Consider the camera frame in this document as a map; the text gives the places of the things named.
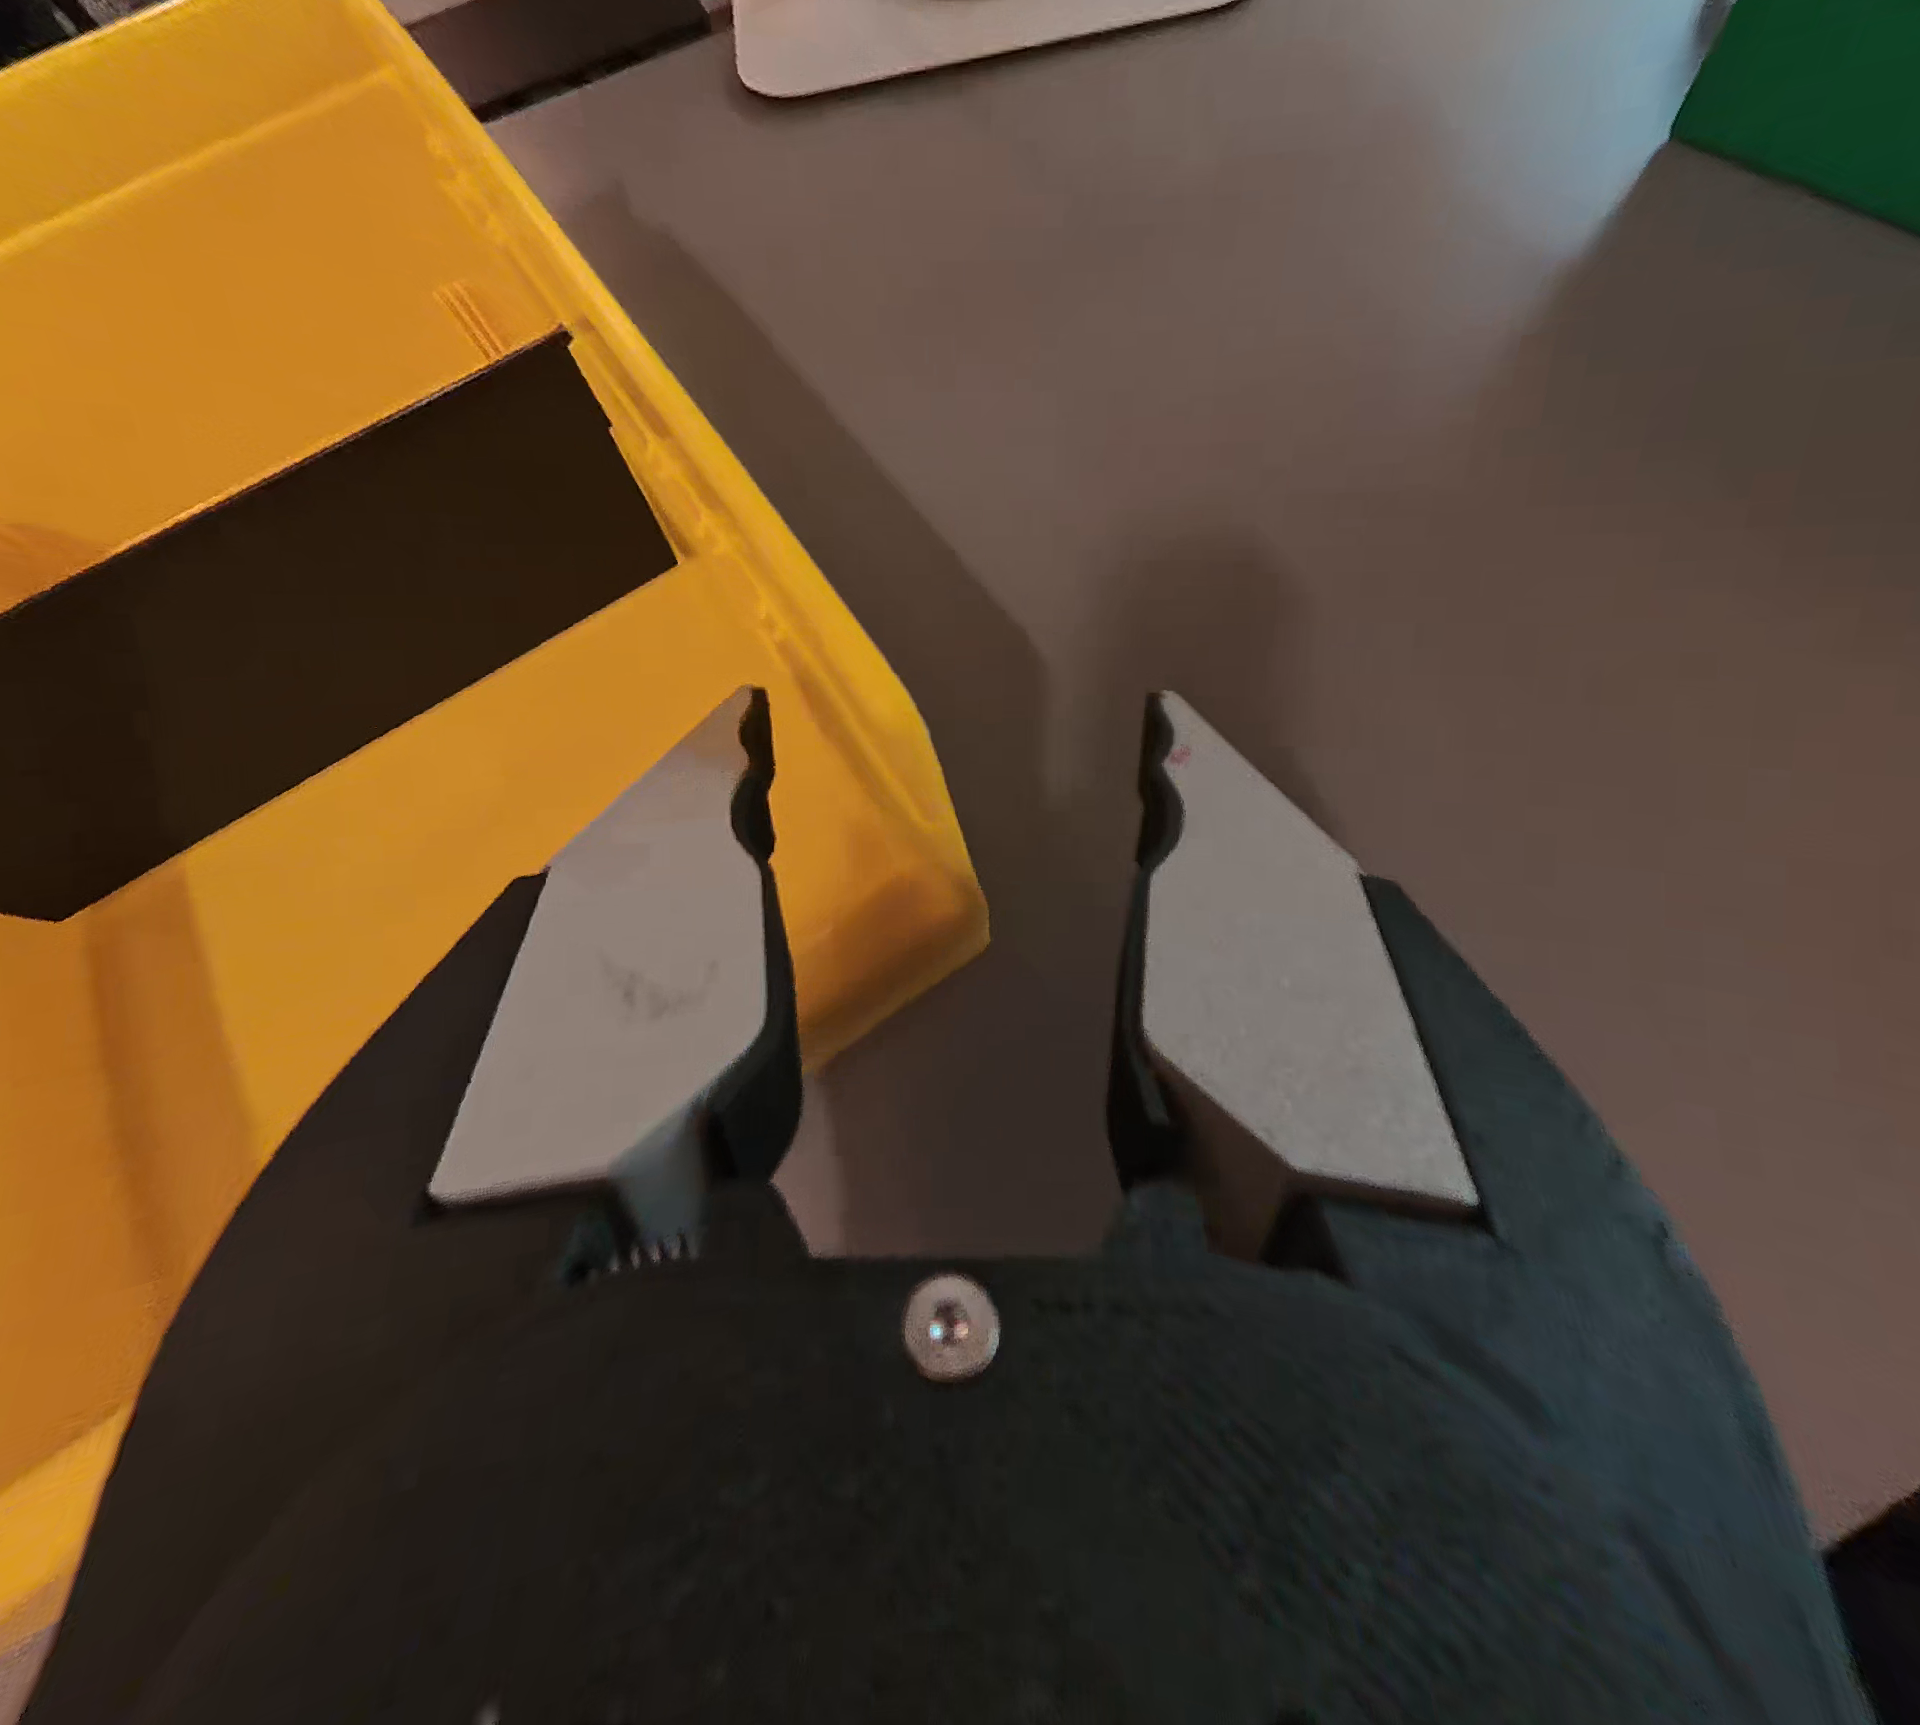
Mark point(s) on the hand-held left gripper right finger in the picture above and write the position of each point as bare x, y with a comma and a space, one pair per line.
1290, 1005

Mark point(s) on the black network switch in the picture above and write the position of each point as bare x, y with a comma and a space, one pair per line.
300, 645

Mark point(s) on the green plastic bin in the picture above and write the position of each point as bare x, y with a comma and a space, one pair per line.
1831, 74

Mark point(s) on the yellow plastic bin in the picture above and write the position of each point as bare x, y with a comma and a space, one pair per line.
300, 255

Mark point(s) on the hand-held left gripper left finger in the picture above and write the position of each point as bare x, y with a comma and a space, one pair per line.
614, 1005

